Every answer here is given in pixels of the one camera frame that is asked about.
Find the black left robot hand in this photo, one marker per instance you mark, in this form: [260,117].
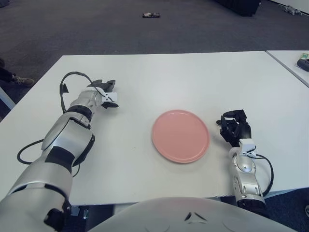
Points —
[105,85]

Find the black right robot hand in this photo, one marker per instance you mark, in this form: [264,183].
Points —
[243,131]

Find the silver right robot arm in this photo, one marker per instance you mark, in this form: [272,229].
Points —
[246,176]

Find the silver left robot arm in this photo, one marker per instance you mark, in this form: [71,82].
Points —
[62,140]

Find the pink round plate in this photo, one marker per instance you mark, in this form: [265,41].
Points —
[179,136]

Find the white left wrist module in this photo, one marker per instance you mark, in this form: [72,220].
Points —
[109,97]

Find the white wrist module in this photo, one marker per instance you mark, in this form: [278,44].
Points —
[248,146]
[109,97]

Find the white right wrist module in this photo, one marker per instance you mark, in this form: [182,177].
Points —
[248,146]

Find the person in black trousers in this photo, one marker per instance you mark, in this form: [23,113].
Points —
[23,81]

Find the small flat black floor device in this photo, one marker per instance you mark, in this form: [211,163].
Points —
[150,15]

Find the dark grey handheld controller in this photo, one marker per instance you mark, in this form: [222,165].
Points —
[303,64]

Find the small green packet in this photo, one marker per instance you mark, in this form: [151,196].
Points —
[304,56]

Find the white table leg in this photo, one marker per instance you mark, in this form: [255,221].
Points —
[6,97]

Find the black metal caster stand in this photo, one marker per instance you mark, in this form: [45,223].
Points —
[307,211]

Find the grey white robot torso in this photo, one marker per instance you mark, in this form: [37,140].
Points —
[181,215]

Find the large black box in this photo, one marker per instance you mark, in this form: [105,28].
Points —
[237,6]

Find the small grey toy figure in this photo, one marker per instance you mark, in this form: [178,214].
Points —
[292,9]

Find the small white metal bracket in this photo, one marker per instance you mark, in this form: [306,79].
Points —
[85,213]

